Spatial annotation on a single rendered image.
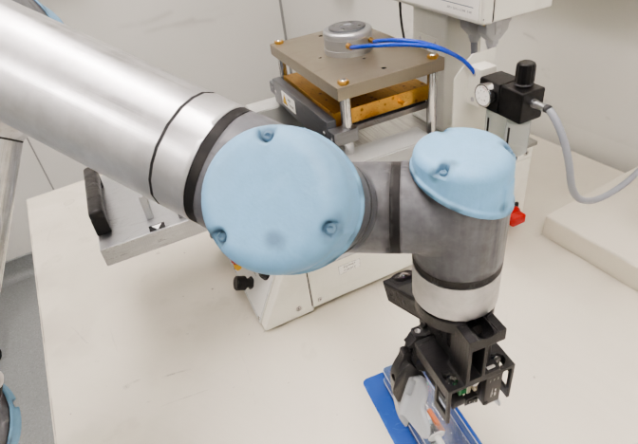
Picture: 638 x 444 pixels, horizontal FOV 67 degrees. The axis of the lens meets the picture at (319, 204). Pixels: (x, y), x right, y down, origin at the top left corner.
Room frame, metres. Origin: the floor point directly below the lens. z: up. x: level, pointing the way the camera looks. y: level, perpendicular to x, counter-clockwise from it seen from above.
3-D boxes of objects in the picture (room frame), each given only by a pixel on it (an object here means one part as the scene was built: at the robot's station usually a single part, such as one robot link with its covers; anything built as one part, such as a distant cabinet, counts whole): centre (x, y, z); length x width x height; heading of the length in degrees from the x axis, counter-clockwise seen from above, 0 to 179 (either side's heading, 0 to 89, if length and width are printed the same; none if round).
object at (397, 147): (0.63, -0.06, 0.96); 0.26 x 0.05 x 0.07; 111
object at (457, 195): (0.30, -0.11, 1.13); 0.09 x 0.08 x 0.11; 76
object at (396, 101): (0.78, -0.09, 1.07); 0.22 x 0.17 x 0.10; 21
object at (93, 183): (0.63, 0.33, 0.99); 0.15 x 0.02 x 0.04; 21
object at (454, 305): (0.31, -0.11, 1.05); 0.08 x 0.08 x 0.05
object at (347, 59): (0.78, -0.12, 1.08); 0.31 x 0.24 x 0.13; 21
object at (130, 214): (0.68, 0.20, 0.97); 0.30 x 0.22 x 0.08; 111
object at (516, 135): (0.63, -0.28, 1.05); 0.15 x 0.05 x 0.15; 21
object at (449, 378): (0.30, -0.11, 0.97); 0.09 x 0.08 x 0.12; 16
